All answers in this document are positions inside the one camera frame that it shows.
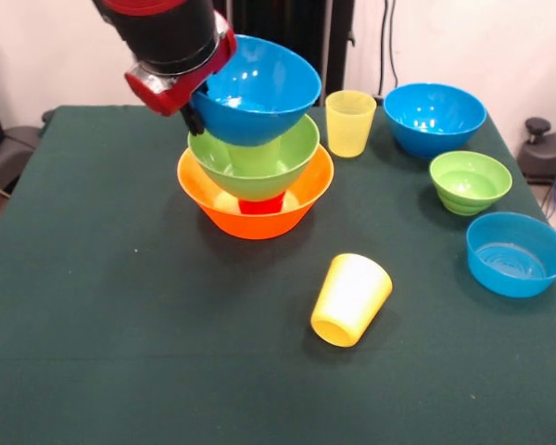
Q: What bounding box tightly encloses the large orange bowl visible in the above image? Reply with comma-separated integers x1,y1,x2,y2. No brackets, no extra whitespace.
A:
176,143,335,241

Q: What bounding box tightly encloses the black chair base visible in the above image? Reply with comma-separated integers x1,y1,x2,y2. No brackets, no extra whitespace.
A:
0,123,43,196

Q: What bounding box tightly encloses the large green bowl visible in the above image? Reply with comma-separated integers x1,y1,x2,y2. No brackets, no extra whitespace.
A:
187,113,321,201

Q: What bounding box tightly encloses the dark green table cloth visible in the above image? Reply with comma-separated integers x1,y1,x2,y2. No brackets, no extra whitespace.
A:
0,105,556,445

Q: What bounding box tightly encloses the pale translucent yellow cup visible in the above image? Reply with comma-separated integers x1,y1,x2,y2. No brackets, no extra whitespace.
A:
324,90,378,159

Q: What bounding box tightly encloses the red cup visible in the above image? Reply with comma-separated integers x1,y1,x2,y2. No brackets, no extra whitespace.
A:
238,189,288,215

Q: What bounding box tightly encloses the black hanging cable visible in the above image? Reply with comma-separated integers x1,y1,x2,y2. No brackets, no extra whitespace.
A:
376,0,399,101

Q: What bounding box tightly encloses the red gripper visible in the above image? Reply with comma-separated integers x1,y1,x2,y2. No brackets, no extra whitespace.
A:
123,11,239,137

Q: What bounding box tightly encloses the black knobbed equipment base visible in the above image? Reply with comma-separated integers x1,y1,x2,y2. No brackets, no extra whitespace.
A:
518,117,556,186

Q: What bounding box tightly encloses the large blue bowl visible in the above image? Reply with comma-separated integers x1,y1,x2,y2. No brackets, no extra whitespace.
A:
192,34,323,147
382,82,488,161

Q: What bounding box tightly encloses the small green bowl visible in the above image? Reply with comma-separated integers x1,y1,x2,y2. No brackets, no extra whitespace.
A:
428,150,513,217

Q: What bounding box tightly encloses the small blue bowl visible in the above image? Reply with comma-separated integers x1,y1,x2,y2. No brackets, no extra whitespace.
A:
466,211,556,299

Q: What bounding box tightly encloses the green cup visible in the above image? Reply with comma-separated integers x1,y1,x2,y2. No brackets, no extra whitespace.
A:
226,136,283,178

